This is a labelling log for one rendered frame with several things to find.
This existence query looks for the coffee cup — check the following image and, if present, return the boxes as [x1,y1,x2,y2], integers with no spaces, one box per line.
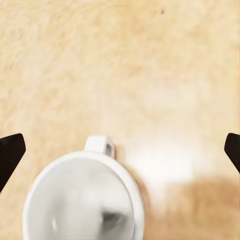
[22,134,145,240]

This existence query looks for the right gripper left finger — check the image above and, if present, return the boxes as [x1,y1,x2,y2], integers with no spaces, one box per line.
[0,133,26,193]

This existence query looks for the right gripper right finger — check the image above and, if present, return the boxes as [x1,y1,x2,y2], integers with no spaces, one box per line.
[224,133,240,173]

